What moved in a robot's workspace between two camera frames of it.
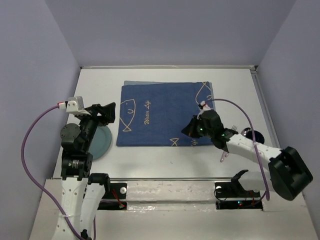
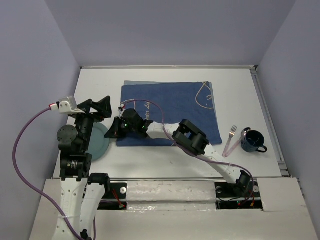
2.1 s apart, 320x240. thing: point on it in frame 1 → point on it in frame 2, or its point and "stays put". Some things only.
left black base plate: [116, 198] stays put
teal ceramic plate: [101, 142] stays put
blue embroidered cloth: [153, 113] stays put
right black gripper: [189, 129] → [115, 132]
